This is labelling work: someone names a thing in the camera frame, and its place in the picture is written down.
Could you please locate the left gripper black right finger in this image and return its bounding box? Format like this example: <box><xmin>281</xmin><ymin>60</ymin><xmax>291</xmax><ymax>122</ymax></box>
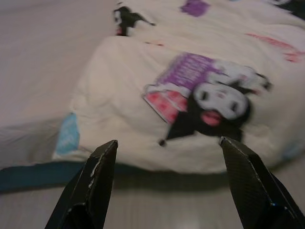
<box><xmin>219</xmin><ymin>136</ymin><xmax>305</xmax><ymax>229</ymax></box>

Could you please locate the cream cartoon print blanket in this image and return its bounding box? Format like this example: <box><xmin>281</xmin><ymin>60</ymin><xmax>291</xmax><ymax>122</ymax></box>
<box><xmin>51</xmin><ymin>0</ymin><xmax>305</xmax><ymax>174</ymax></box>

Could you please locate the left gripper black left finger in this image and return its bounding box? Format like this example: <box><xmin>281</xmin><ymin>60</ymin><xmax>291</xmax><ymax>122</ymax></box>
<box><xmin>44</xmin><ymin>139</ymin><xmax>119</xmax><ymax>229</ymax></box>

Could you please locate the mattress with cream sheet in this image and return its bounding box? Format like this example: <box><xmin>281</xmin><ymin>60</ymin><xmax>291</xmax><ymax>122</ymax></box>
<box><xmin>0</xmin><ymin>0</ymin><xmax>122</xmax><ymax>170</ymax></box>

